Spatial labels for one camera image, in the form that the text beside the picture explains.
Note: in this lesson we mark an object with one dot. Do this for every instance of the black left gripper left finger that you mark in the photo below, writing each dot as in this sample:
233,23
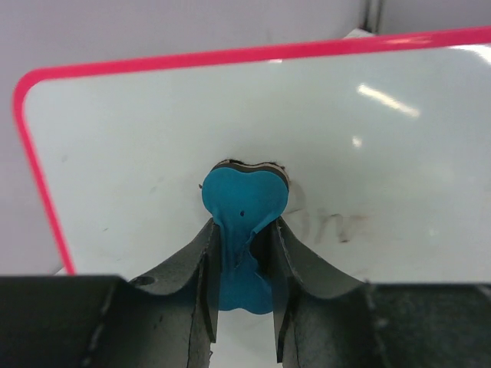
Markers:
166,317

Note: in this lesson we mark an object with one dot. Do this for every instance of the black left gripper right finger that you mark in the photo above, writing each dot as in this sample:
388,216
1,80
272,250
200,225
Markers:
326,318

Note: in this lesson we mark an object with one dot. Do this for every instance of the blue bone-shaped eraser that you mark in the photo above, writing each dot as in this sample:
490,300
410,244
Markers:
243,199

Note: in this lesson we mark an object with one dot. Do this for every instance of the pink framed whiteboard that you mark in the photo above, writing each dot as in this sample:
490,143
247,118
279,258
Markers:
385,140

